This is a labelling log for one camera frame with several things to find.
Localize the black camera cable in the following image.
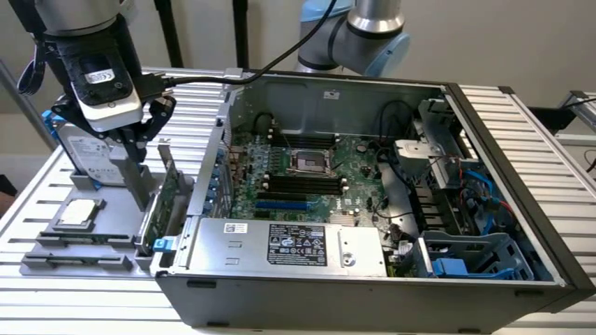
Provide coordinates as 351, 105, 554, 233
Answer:
138, 0, 339, 102

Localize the blue case latch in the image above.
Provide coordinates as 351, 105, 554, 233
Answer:
156, 237, 179, 255

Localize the black expansion slot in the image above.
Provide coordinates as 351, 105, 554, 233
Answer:
256, 191, 310, 202

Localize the green motherboard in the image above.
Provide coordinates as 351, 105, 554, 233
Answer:
227, 132, 398, 241

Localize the metal drive cage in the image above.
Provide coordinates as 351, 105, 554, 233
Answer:
394, 98, 482, 190

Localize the green gpu card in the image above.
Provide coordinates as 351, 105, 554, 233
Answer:
136, 142, 188, 253

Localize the aluminium frame rail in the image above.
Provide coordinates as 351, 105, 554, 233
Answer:
554, 89, 596, 147

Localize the metal cpu socket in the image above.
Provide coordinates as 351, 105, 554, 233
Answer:
287, 149, 335, 174

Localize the silver cpu chip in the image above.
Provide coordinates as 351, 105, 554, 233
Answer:
62, 200, 98, 225

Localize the blue disk bay latch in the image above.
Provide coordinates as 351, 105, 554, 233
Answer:
431, 259, 471, 279

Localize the red wire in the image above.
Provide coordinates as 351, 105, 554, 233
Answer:
459, 190, 518, 221

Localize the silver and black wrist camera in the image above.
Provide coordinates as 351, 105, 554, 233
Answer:
60, 47, 144, 133

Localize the black open pc case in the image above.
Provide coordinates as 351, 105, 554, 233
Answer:
154, 70, 596, 331

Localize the black power cable loop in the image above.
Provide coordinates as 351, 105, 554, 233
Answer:
252, 111, 276, 137
378, 100, 416, 149

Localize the blue sata wire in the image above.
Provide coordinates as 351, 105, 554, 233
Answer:
459, 169, 503, 212

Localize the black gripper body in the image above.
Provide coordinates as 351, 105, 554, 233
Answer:
44, 15, 146, 103

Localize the purple grey ribbon cable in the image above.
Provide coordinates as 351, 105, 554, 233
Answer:
18, 33, 48, 96

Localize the silver hard disk blue carrier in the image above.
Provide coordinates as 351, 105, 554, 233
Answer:
42, 110, 128, 186

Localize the blue expansion slot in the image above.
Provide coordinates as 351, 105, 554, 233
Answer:
254, 201, 310, 213

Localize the silver power supply unit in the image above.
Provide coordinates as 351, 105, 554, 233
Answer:
187, 217, 388, 278

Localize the black tripod pole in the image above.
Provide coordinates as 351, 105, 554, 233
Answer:
232, 0, 251, 69
154, 0, 186, 68

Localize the blue drive cage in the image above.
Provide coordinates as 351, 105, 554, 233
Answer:
416, 229, 536, 281

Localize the grey parts rack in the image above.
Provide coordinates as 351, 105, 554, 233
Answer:
20, 137, 196, 277

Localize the silver cable clip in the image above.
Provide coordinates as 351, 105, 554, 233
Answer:
223, 66, 247, 85

